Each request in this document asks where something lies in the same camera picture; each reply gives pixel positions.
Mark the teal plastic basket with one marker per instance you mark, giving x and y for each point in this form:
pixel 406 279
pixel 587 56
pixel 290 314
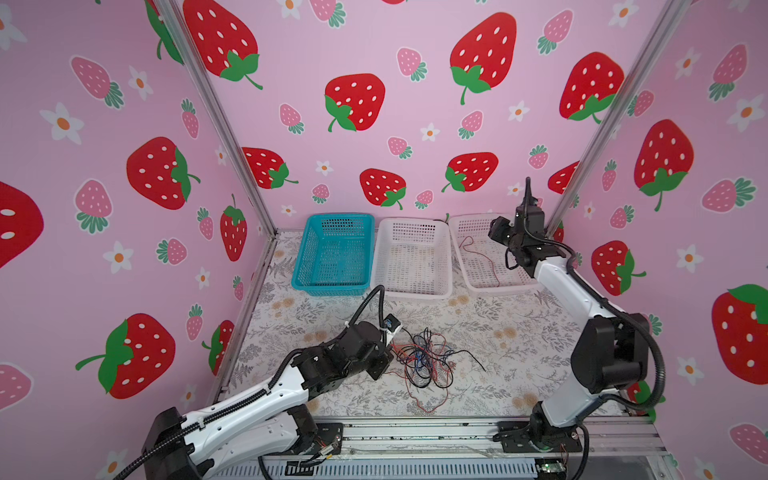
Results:
pixel 335 256

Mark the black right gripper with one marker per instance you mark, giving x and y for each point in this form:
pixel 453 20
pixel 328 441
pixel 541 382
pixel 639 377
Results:
pixel 498 228

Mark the aluminium corner post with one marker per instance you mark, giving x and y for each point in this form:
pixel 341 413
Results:
pixel 180 35
pixel 662 31

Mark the white middle plastic basket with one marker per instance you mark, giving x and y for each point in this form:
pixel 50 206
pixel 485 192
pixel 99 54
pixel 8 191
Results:
pixel 413 259

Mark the right aluminium corner post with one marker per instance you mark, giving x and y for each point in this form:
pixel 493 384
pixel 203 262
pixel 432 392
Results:
pixel 662 31

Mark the white right plastic basket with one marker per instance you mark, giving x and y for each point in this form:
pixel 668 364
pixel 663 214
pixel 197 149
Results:
pixel 482 261

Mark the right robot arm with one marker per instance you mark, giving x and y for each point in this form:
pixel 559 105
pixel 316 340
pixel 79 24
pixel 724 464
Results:
pixel 615 358

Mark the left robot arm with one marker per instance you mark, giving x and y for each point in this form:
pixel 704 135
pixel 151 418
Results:
pixel 272 416

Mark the white plastic basket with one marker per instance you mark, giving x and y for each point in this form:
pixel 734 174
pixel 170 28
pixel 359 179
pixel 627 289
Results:
pixel 413 259
pixel 482 261

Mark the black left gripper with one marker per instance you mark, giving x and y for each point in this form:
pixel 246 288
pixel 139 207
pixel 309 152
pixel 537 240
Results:
pixel 384 360

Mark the left aluminium corner post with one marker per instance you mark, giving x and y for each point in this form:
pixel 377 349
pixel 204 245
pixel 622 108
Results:
pixel 180 35

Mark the floral table mat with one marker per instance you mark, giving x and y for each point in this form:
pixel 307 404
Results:
pixel 467 355

